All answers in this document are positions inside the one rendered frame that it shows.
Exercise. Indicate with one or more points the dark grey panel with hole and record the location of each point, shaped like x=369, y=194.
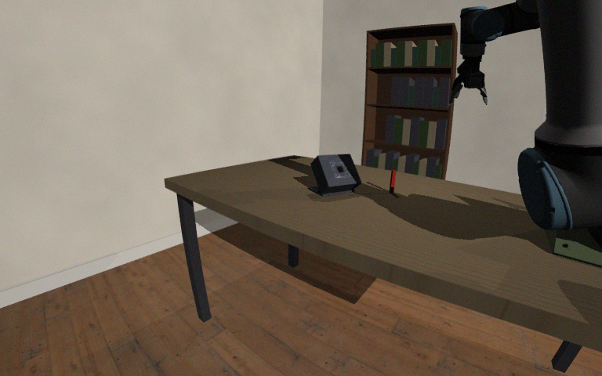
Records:
x=335, y=174

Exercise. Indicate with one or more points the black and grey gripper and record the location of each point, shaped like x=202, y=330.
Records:
x=472, y=79

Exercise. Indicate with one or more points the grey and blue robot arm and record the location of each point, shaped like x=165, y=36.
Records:
x=561, y=184

